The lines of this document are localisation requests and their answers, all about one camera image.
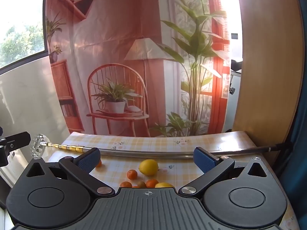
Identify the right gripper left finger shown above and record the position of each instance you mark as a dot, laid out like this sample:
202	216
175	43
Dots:
79	169

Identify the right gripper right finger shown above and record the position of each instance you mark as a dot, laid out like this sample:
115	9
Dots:
214	170

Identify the orange mandarin at front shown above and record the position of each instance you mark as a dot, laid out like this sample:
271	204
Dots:
126	184

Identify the yellow lemon near pole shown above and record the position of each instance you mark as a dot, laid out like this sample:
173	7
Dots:
149	167

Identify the telescopic metal fruit picker pole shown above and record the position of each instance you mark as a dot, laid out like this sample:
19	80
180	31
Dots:
41	142

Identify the large yellow lemon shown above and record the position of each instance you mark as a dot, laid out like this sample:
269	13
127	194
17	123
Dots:
163	185

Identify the brown kiwi fruit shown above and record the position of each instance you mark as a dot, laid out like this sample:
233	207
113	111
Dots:
141	184

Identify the black office chair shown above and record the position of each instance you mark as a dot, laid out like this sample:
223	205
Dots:
235	70

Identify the yellow plaid floral tablecloth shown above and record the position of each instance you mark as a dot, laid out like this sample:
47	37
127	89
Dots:
177	172

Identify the window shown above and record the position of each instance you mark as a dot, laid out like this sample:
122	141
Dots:
23	33

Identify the printed room backdrop cloth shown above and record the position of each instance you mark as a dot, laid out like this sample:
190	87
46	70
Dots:
140	67

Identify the far left mandarin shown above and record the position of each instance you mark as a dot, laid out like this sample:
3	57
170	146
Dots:
99	164

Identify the wooden headboard panel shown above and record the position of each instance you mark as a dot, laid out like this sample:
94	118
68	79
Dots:
273	64

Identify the small orange mandarin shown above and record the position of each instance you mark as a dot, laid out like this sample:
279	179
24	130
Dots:
132	174

